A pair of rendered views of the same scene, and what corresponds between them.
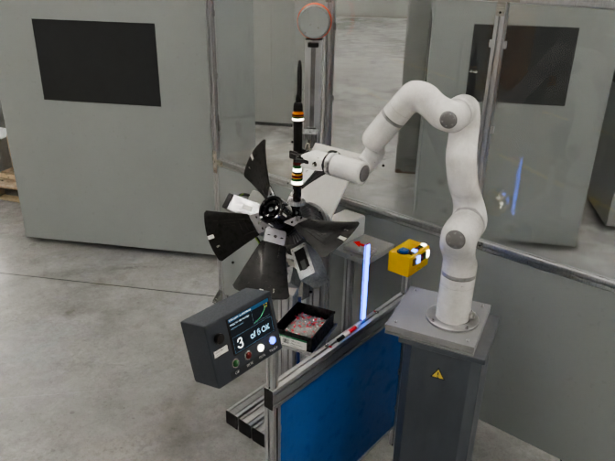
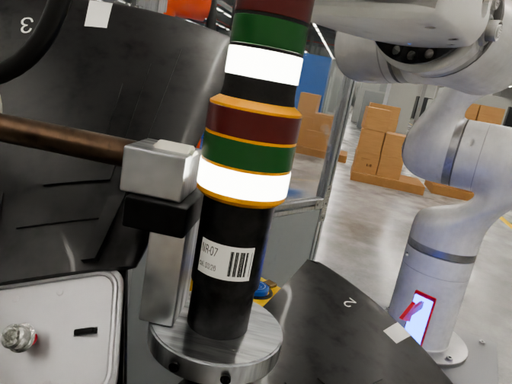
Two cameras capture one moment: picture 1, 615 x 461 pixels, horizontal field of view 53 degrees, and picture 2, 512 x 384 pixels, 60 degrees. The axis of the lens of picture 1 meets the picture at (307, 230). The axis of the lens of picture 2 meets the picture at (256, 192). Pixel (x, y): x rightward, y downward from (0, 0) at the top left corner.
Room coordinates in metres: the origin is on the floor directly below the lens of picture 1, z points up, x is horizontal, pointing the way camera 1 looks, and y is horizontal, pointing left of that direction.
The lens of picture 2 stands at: (2.27, 0.25, 1.40)
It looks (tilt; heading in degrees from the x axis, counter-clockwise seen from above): 14 degrees down; 270
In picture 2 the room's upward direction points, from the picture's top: 11 degrees clockwise
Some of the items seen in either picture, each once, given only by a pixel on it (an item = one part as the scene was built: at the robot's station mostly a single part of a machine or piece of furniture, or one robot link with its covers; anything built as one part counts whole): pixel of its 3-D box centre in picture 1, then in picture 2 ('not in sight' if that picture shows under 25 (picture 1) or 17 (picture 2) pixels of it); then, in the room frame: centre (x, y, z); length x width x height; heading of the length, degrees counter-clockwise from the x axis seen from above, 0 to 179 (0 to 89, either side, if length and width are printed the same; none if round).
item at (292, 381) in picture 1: (349, 340); not in sight; (1.97, -0.17, 0.82); 0.90 x 0.04 x 0.08; 140
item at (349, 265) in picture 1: (347, 316); not in sight; (2.77, -0.22, 0.42); 0.04 x 0.04 x 0.83; 50
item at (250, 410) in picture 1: (299, 405); not in sight; (2.51, 0.02, 0.04); 0.62 x 0.45 x 0.08; 140
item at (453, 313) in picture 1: (455, 296); (427, 294); (1.91, -0.53, 1.06); 0.19 x 0.19 x 0.18
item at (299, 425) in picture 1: (345, 416); not in sight; (1.97, -0.17, 0.45); 0.82 x 0.02 x 0.66; 140
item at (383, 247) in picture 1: (350, 243); not in sight; (2.77, -0.22, 0.85); 0.36 x 0.24 x 0.03; 50
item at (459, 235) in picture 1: (459, 246); (478, 192); (1.88, -0.52, 1.27); 0.19 x 0.12 x 0.24; 152
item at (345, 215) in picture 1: (342, 225); not in sight; (2.84, -0.18, 0.92); 0.17 x 0.16 x 0.11; 140
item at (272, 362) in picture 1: (272, 362); not in sight; (1.64, 0.11, 0.96); 0.03 x 0.03 x 0.20; 50
